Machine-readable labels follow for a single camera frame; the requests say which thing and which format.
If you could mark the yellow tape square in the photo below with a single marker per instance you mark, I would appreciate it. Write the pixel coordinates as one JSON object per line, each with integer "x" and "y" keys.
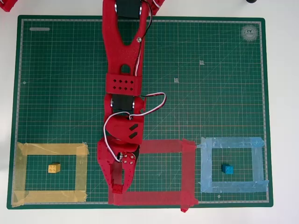
{"x": 51, "y": 148}

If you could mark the red robot arm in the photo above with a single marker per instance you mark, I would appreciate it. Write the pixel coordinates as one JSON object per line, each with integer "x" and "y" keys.
{"x": 123, "y": 58}

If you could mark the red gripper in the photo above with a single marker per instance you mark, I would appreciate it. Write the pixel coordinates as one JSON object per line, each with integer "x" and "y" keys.
{"x": 128, "y": 146}

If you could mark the green cutting mat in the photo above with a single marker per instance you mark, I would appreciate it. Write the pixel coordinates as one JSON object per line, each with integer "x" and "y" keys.
{"x": 70, "y": 93}

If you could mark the red leader arm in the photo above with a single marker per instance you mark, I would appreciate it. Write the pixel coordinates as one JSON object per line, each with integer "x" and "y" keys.
{"x": 8, "y": 4}

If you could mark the blue toy brick cube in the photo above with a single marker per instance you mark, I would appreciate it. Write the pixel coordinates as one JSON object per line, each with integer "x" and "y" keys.
{"x": 227, "y": 169}

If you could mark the blue tape square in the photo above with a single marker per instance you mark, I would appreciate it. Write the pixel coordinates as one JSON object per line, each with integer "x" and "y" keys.
{"x": 233, "y": 141}

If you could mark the red tape square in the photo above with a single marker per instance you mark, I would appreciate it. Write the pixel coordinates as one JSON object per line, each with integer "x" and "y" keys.
{"x": 163, "y": 145}

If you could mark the black round knob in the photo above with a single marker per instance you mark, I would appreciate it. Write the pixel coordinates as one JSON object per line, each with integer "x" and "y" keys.
{"x": 251, "y": 1}

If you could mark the yellow toy brick cube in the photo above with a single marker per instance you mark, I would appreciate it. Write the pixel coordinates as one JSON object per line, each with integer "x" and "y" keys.
{"x": 54, "y": 168}

